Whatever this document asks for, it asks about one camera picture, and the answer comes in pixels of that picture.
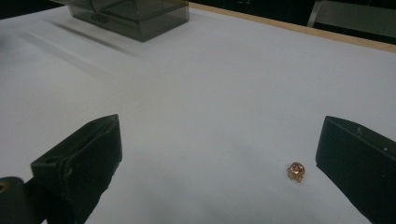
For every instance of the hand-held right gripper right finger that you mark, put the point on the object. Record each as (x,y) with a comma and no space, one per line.
(358,165)

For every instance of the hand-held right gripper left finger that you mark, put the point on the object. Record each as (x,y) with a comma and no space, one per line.
(81,165)

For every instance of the small gold foil ball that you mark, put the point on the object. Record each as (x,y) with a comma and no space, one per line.
(296,171)

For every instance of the smoky transparent plastic box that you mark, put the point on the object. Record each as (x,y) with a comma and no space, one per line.
(137,17)

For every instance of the grey metal stand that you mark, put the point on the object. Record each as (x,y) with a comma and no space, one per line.
(348,15)

